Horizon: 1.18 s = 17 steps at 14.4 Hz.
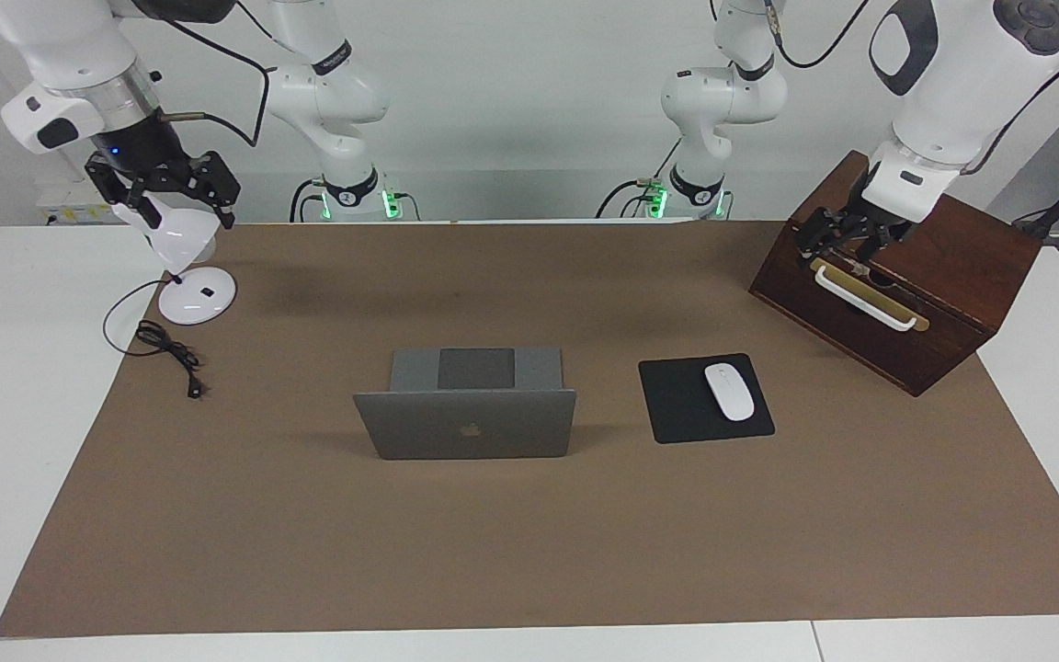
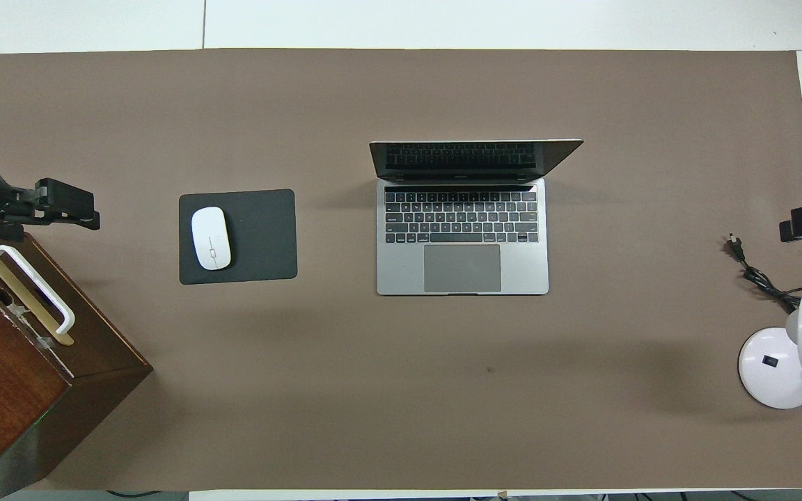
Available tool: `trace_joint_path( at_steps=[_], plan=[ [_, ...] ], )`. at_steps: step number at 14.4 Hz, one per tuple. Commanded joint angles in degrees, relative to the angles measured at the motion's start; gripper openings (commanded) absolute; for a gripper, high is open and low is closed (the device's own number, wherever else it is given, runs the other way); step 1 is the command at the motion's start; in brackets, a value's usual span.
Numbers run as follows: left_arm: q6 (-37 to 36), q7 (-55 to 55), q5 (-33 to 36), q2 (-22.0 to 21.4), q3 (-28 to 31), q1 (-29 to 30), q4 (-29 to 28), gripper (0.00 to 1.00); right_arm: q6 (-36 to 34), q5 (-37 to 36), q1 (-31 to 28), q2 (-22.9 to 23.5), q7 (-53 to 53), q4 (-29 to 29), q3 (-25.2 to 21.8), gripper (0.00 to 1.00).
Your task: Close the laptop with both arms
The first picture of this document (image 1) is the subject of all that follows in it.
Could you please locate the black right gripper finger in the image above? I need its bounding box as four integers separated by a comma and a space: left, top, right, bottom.
185, 150, 243, 231
85, 153, 165, 231

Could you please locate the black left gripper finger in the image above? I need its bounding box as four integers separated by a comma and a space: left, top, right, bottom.
849, 234, 894, 277
796, 208, 848, 263

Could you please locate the grey laptop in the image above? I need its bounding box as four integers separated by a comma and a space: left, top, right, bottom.
352, 347, 578, 461

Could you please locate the white power strip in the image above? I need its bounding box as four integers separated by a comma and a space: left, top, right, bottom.
38, 202, 121, 227

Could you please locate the dark wooden box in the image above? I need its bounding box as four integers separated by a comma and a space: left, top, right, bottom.
748, 150, 1043, 398

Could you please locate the white desk lamp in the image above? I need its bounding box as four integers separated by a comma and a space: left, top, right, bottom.
114, 191, 238, 325

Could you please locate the white computer mouse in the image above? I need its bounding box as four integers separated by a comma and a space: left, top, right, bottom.
704, 363, 757, 422

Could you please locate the black mouse pad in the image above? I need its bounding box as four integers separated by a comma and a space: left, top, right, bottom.
638, 353, 776, 445

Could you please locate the brown table mat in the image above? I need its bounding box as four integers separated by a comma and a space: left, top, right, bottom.
0, 219, 1059, 638

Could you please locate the black right arm base cable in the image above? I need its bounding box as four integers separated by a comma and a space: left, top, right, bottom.
289, 179, 328, 223

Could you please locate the black arm base cable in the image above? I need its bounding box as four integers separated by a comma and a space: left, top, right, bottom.
289, 179, 328, 223
596, 138, 682, 220

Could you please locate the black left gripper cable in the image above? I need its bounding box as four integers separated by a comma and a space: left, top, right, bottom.
764, 0, 1059, 177

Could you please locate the black lamp cable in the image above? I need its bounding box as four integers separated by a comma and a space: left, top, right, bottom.
103, 279, 209, 401

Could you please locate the black left arm base cable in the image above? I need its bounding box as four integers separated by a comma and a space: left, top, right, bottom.
596, 138, 682, 220

